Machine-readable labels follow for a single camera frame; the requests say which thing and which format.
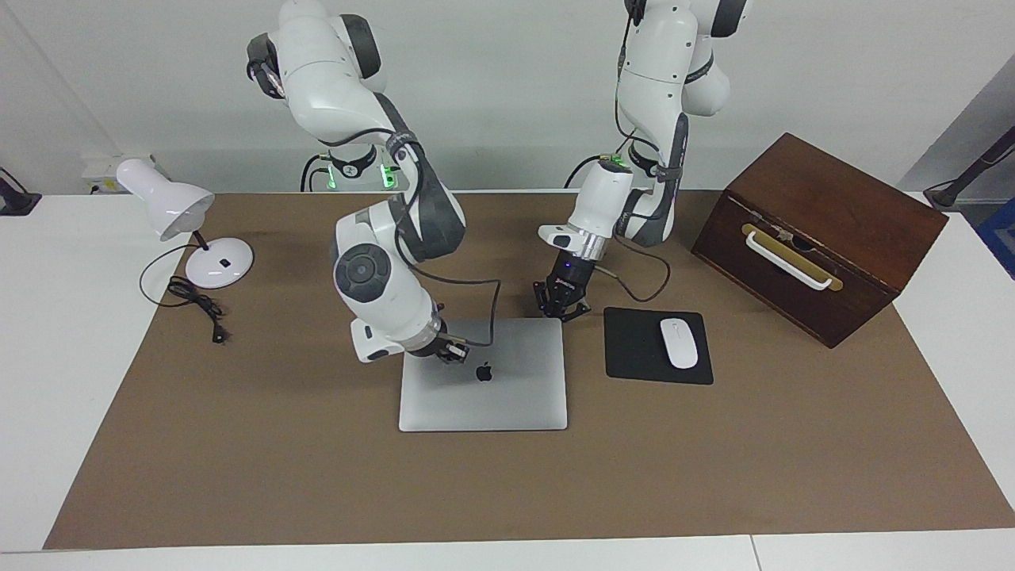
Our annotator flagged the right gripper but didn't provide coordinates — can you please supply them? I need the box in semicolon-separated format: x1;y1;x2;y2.
417;320;456;360

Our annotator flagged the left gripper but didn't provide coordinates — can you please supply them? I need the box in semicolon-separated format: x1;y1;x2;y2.
533;255;596;323

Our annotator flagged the silver laptop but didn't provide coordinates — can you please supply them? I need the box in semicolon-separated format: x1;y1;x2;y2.
398;317;569;433

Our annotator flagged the black mouse pad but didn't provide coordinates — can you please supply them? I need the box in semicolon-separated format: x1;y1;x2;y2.
603;307;714;386

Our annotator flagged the white computer mouse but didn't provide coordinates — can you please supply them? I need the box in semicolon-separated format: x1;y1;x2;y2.
660;317;699;370

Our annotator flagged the dark brown wooden box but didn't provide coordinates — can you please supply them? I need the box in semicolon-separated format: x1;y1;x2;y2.
691;132;950;350

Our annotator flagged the white desk lamp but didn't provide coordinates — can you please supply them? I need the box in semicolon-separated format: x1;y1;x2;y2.
116;157;255;290

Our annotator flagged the black stand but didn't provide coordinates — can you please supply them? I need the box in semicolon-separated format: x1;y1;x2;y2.
923;125;1015;212
0;167;43;217

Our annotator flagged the black cable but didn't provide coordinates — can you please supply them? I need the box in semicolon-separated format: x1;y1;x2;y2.
563;154;607;190
299;153;332;193
595;235;672;303
408;262;503;348

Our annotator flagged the black lamp cord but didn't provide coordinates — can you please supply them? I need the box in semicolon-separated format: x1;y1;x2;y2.
139;242;232;345

